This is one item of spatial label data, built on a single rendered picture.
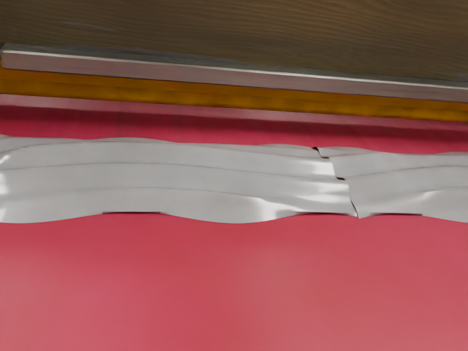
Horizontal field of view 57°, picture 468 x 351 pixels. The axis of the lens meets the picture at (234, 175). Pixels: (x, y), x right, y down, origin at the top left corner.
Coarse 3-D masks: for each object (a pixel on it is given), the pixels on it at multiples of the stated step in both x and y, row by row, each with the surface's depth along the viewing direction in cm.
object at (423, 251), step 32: (320, 128) 29; (352, 128) 30; (384, 128) 31; (416, 128) 32; (448, 128) 33; (384, 224) 20; (416, 224) 21; (448, 224) 21; (384, 256) 18; (416, 256) 19; (448, 256) 19; (416, 288) 17; (448, 288) 17; (448, 320) 16
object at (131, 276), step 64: (0, 128) 23; (64, 128) 24; (128, 128) 25; (192, 128) 26; (256, 128) 28; (0, 256) 15; (64, 256) 16; (128, 256) 16; (192, 256) 17; (256, 256) 17; (320, 256) 18; (0, 320) 13; (64, 320) 13; (128, 320) 14; (192, 320) 14; (256, 320) 14; (320, 320) 15; (384, 320) 15
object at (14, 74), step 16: (0, 64) 24; (32, 80) 25; (48, 80) 25; (64, 80) 26; (80, 80) 26; (96, 80) 26; (112, 80) 26; (128, 80) 26; (144, 80) 26; (272, 96) 28; (288, 96) 29; (304, 96) 29; (320, 96) 29; (336, 96) 29; (352, 96) 30; (368, 96) 30
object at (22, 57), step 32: (32, 64) 23; (64, 64) 23; (96, 64) 23; (128, 64) 23; (160, 64) 24; (192, 64) 24; (224, 64) 25; (256, 64) 26; (384, 96) 27; (416, 96) 28; (448, 96) 28
